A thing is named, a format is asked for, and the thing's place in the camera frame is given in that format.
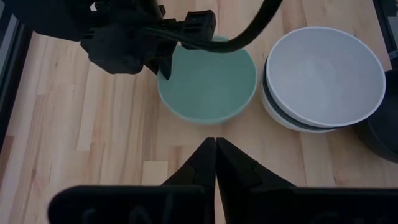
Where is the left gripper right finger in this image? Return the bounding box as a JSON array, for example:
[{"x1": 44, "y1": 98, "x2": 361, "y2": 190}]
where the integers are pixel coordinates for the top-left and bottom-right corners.
[{"x1": 216, "y1": 136, "x2": 297, "y2": 189}]

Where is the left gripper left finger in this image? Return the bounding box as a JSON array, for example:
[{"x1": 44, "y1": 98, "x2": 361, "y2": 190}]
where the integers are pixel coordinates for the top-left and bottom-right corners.
[{"x1": 160, "y1": 136, "x2": 217, "y2": 189}]

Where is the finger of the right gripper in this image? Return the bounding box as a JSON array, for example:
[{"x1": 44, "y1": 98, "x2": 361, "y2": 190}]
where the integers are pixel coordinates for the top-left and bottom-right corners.
[
  {"x1": 143, "y1": 57, "x2": 162, "y2": 75},
  {"x1": 157, "y1": 45, "x2": 174, "y2": 80}
]

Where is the mint green bowl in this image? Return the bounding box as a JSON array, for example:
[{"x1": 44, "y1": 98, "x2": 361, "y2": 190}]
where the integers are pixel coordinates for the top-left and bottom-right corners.
[{"x1": 157, "y1": 34, "x2": 258, "y2": 126}]

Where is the white bowl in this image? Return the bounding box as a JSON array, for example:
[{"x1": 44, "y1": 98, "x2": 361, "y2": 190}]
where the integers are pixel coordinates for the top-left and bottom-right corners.
[{"x1": 260, "y1": 83, "x2": 337, "y2": 134}]

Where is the dark gray bowl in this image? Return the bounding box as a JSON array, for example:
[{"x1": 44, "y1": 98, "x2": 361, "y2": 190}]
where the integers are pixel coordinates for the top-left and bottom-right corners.
[{"x1": 261, "y1": 57, "x2": 341, "y2": 131}]

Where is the light gray bowl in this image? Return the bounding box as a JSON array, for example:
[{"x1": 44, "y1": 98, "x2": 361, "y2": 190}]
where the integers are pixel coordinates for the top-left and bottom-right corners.
[{"x1": 266, "y1": 26, "x2": 387, "y2": 128}]

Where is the large black bowl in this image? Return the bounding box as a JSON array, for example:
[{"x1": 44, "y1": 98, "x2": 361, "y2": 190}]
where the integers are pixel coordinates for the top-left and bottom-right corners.
[{"x1": 354, "y1": 68, "x2": 398, "y2": 164}]

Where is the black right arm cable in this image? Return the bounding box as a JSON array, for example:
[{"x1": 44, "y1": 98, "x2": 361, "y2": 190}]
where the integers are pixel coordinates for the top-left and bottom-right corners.
[{"x1": 139, "y1": 0, "x2": 283, "y2": 54}]

